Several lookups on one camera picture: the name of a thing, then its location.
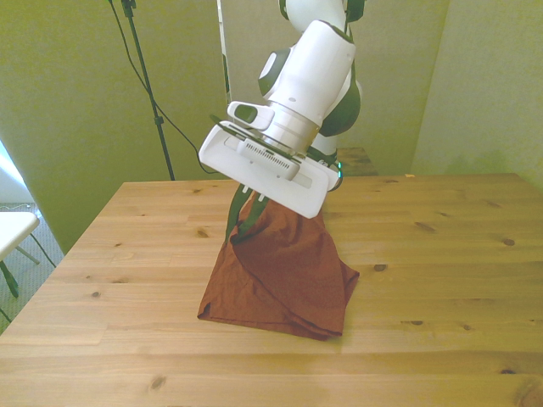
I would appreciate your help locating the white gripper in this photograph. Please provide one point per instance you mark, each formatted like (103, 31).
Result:
(305, 191)

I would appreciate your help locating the rust brown polo shirt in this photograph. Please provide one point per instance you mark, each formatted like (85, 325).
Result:
(288, 275)

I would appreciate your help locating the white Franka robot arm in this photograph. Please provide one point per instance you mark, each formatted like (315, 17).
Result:
(314, 76)

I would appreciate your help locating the black tripod stand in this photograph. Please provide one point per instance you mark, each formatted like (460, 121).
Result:
(146, 85)

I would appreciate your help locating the white upright pole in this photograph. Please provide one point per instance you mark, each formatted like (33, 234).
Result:
(223, 51)

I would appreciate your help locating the white side table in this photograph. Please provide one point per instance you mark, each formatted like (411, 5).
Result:
(12, 231)

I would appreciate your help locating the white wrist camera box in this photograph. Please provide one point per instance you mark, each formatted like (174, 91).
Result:
(269, 160)

